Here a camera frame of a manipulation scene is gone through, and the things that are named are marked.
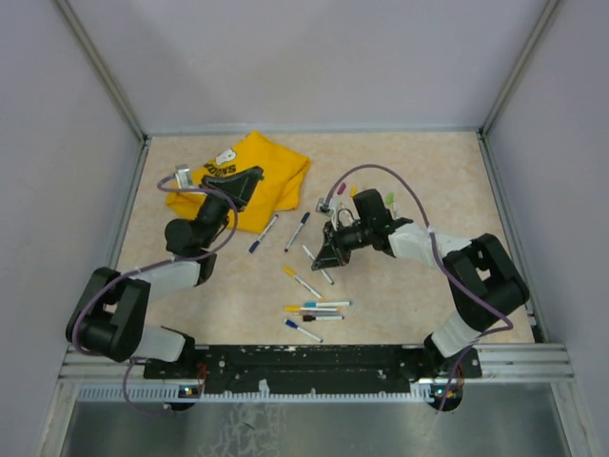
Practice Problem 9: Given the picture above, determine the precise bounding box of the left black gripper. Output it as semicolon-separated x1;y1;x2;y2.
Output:
196;168;265;249

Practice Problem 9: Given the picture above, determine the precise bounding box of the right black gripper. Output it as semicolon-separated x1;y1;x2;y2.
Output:
313;218;373;268

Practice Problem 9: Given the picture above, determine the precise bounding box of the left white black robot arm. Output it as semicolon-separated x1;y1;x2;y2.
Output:
65;166;264;378

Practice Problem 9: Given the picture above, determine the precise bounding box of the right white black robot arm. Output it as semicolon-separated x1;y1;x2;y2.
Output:
311;189;529;377

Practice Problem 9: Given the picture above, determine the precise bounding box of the yellow printed t-shirt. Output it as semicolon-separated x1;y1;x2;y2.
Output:
191;130;311;233

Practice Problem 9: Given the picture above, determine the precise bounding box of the navy cap rainbow marker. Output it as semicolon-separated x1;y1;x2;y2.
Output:
284;211;310;252

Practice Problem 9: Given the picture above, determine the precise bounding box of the yellow cap short marker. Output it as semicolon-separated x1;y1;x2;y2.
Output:
282;266;323;299

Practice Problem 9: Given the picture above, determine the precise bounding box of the cyan cap marker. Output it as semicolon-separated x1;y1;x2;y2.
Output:
303;301;353;308

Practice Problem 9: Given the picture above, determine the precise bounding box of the navy cap white marker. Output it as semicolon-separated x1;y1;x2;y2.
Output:
248;214;279;254

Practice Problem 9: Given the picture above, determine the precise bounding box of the black cap marker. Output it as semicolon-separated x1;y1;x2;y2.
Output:
302;314;344;322

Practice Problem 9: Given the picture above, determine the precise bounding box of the yellow cap silver marker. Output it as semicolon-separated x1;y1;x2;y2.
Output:
284;307;339;315

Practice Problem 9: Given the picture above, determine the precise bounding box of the blue cap whiteboard marker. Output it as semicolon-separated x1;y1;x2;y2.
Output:
284;319;324;344

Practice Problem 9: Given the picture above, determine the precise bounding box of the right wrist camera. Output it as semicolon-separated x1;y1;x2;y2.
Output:
316;198;355;230

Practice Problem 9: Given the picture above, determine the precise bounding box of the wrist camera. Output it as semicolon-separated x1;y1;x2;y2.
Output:
174;165;195;189
316;198;355;230

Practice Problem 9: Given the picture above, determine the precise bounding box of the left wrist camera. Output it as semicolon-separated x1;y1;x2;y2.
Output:
174;165;195;189

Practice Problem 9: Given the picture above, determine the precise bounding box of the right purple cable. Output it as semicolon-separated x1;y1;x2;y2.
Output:
325;164;515;413

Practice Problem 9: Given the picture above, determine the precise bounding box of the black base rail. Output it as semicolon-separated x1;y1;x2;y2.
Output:
144;345;482;410

